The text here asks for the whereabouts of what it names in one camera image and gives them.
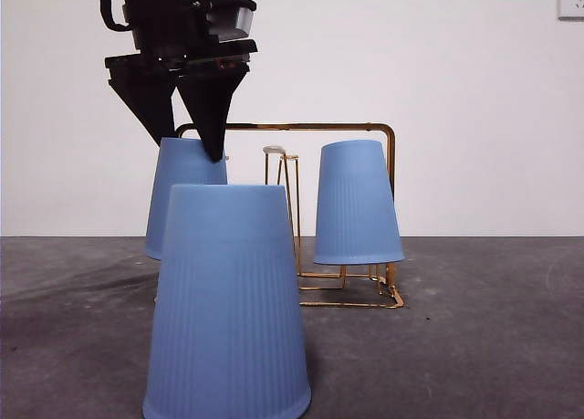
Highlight blue ribbed plastic cup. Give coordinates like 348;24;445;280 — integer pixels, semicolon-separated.
313;139;406;266
141;183;312;419
144;137;229;261

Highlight gold wire cup holder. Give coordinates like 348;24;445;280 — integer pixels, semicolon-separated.
175;121;407;309

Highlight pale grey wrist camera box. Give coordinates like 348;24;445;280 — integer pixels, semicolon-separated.
204;3;257;42

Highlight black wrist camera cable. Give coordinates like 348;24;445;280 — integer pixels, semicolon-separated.
97;0;133;33

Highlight white wall socket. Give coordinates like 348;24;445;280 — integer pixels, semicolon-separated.
557;0;584;21

